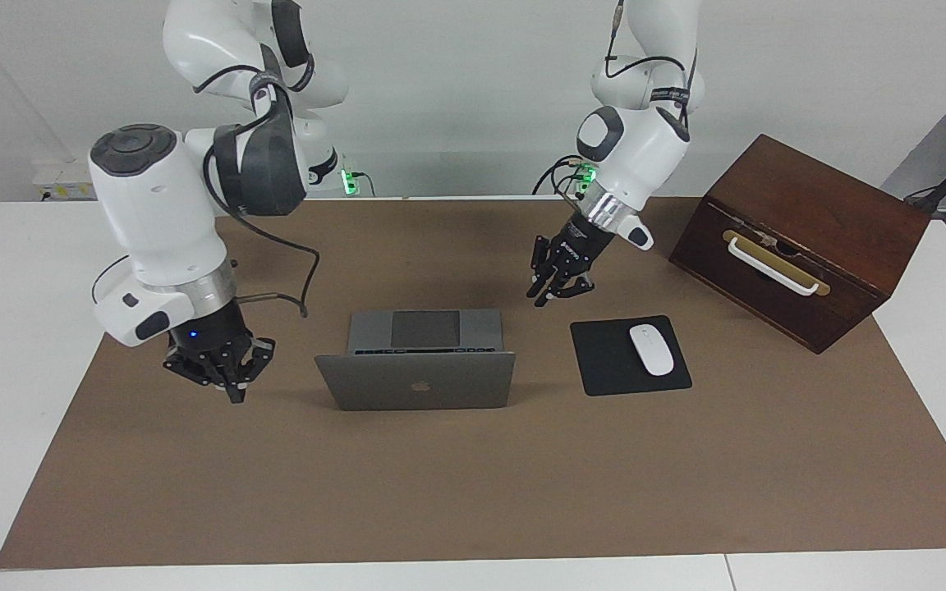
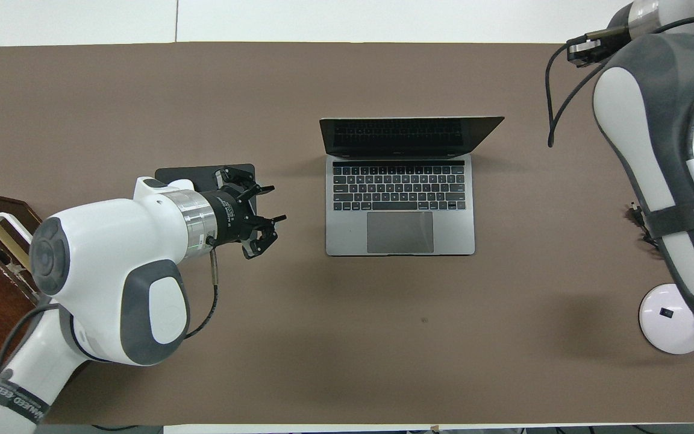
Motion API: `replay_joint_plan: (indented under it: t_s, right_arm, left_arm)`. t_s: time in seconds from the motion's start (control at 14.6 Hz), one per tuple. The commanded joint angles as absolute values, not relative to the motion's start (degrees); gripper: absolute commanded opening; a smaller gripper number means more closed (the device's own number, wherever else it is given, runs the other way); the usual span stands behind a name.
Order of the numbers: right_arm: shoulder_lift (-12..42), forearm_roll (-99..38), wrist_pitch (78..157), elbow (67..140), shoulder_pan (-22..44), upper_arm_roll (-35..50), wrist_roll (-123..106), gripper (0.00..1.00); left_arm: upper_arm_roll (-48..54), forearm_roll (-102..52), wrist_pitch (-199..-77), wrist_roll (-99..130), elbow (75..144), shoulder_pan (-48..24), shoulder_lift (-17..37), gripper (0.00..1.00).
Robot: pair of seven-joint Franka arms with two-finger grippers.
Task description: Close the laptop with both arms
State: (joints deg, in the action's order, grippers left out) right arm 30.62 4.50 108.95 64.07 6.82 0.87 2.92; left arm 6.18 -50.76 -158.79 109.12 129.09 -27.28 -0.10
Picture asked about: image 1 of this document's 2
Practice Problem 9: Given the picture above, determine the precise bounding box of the grey laptop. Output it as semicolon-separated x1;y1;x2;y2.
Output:
315;310;517;411

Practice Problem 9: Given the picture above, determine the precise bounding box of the black mouse pad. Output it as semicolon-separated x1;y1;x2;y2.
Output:
570;315;693;397

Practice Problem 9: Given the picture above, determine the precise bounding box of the white computer mouse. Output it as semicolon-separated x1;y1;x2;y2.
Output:
629;324;676;377

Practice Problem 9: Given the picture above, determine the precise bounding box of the white power strip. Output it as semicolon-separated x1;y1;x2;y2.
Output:
34;160;100;202

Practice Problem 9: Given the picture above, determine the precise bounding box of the brown table mat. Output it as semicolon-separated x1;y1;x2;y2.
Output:
0;197;946;570

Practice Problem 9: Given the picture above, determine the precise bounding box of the dark wooden box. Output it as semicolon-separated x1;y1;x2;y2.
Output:
669;134;932;355

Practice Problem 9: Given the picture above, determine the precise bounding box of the black base cable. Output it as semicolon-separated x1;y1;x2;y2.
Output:
532;156;587;196

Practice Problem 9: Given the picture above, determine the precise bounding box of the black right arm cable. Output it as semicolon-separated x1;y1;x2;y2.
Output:
202;74;322;319

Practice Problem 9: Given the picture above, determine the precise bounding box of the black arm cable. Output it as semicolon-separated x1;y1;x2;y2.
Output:
604;0;700;132
202;74;322;319

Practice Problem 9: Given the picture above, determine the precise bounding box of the white box handle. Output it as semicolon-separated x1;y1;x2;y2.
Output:
726;236;820;296

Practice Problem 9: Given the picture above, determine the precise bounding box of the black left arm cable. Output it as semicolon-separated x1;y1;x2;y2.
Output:
604;0;700;132

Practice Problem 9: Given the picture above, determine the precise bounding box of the brass handle plate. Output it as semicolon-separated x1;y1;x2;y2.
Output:
722;230;832;296

